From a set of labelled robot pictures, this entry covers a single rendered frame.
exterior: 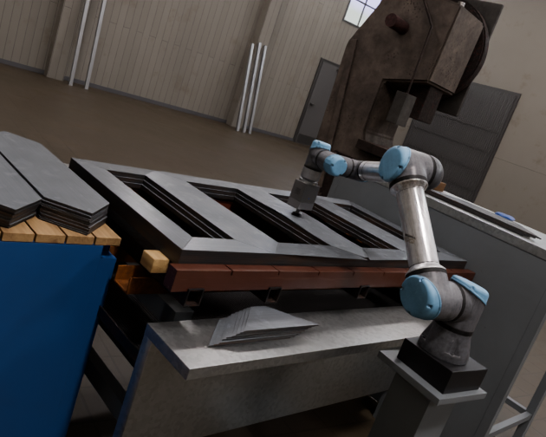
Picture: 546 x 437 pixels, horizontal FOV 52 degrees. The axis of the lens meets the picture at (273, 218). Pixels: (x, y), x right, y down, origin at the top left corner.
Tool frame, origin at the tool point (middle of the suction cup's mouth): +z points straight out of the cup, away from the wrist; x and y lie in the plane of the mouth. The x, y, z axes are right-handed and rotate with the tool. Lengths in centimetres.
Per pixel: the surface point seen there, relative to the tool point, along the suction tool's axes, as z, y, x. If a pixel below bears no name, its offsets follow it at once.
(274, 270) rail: 3, 48, 39
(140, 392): 35, 85, 42
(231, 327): 16, 66, 47
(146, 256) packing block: 5, 84, 26
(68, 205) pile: 1, 96, 4
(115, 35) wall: -28, -393, -910
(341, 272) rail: 3.4, 17.1, 40.8
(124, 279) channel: 17, 81, 16
